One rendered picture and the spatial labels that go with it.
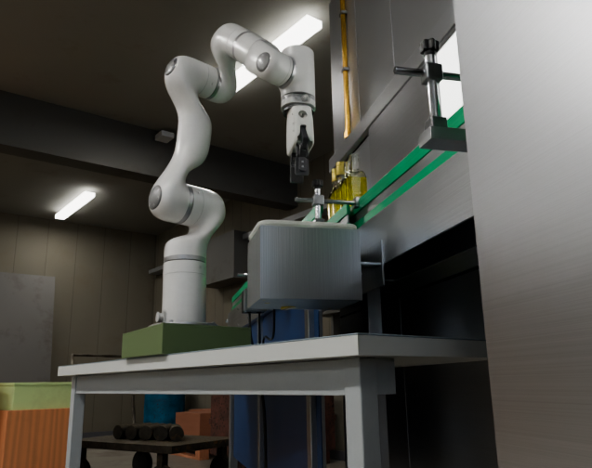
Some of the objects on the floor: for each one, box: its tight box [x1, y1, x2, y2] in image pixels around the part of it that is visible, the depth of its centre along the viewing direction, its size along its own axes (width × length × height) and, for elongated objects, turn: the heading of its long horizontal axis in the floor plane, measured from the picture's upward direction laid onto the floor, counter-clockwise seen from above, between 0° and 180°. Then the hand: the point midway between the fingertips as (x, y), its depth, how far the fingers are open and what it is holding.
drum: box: [143, 394, 185, 424], centre depth 730 cm, size 52×51×76 cm
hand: (298, 171), depth 137 cm, fingers open, 5 cm apart
